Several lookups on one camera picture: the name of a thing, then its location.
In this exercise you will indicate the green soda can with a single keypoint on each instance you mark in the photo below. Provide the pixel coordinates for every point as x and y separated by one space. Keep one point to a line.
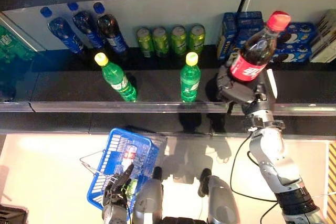
160 41
197 39
179 40
145 41

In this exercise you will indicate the green soda bottle yellow cap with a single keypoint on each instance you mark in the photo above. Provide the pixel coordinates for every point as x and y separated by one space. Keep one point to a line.
118 82
10 45
190 79

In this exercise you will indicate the small Pepsi bottle blue label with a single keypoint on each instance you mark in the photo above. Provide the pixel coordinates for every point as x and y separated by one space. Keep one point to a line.
111 31
84 23
63 31

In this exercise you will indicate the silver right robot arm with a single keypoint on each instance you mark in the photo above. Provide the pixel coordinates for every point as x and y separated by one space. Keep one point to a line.
270 150

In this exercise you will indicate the cola bottle red cap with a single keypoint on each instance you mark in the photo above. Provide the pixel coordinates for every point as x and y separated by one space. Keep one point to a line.
252 58

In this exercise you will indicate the clear water bottle red cap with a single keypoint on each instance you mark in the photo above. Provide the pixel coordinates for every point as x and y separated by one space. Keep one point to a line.
130 153

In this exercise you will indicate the black robot torso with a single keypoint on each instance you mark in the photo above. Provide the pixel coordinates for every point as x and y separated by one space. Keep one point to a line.
183 221

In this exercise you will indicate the white carton box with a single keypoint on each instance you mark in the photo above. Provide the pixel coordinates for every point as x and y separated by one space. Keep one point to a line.
329 22

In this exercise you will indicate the black shelf upright post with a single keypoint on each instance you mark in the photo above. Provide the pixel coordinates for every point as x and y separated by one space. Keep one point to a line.
241 2

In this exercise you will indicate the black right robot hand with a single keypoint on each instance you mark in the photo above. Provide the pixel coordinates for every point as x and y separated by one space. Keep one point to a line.
236 93

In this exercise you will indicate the silver right robot leg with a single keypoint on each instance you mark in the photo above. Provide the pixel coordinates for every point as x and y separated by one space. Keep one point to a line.
223 200

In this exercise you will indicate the small blue cookie box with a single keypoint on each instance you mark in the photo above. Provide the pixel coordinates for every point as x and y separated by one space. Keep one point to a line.
249 18

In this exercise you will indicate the blue plastic shopping basket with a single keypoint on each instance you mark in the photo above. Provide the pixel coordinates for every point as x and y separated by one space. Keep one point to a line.
97 190

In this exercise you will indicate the tall blue cookie box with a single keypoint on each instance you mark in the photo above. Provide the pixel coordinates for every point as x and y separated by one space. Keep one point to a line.
225 35

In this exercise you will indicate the blue Oreo cookie box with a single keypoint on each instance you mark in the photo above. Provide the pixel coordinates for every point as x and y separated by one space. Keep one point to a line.
296 35
291 56

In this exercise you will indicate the black low display stand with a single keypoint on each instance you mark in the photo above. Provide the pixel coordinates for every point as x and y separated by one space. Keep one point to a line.
13 214

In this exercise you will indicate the cream carton box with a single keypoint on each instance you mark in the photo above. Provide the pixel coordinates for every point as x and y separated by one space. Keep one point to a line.
323 51

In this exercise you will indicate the white shelf divider panel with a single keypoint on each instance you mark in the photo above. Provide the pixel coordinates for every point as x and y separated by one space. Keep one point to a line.
23 35

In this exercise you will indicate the yellow black hazard tape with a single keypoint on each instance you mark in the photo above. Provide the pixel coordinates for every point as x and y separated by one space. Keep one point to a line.
332 182

